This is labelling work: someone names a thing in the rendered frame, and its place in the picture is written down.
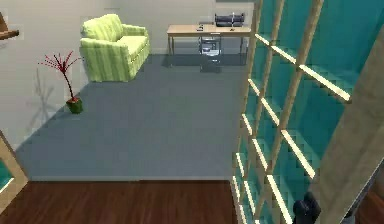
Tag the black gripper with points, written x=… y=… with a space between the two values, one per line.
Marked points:
x=306 y=210

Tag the grey metal desk chair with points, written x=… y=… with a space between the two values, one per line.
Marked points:
x=210 y=50

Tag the light wooden desk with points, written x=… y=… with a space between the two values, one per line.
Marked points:
x=213 y=30

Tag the black box with white stripe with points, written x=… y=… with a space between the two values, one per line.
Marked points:
x=226 y=20

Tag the small dark desk item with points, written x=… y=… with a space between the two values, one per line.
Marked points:
x=200 y=28

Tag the green striped armchair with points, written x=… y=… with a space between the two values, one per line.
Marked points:
x=110 y=56

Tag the red plant in green pot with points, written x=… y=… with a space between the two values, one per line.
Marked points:
x=74 y=104

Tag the wooden cabinet with teal inside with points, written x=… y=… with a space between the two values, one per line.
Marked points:
x=10 y=180

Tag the teal shelf with wooden frame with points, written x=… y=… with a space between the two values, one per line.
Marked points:
x=300 y=110

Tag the brown wooden wall shelf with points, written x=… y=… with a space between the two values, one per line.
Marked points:
x=7 y=32

